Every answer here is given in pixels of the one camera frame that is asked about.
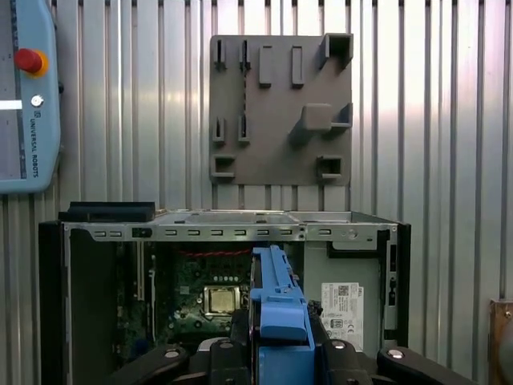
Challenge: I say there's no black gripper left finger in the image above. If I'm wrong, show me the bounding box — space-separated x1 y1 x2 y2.
106 308 258 385

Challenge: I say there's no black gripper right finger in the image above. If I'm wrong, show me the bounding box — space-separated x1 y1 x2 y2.
306 298 479 385

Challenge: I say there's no hard disk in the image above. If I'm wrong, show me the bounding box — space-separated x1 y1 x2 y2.
246 245 317 385

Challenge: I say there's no silver CPU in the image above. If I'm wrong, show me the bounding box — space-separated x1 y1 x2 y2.
204 285 241 314

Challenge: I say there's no grey power supply unit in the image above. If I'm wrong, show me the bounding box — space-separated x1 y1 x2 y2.
302 240 384 356

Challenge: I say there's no green motherboard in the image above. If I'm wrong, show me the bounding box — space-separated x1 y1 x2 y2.
115 242 257 350

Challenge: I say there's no black open PC case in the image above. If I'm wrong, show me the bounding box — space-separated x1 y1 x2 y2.
38 200 412 385

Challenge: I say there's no grey plastic parts rack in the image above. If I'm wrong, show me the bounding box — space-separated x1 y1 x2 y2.
208 32 354 188

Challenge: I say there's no pale blue teach pendant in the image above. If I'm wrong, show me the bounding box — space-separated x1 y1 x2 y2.
0 0 64 196

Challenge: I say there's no red twisted wire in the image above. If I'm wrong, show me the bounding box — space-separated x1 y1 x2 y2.
178 248 252 258

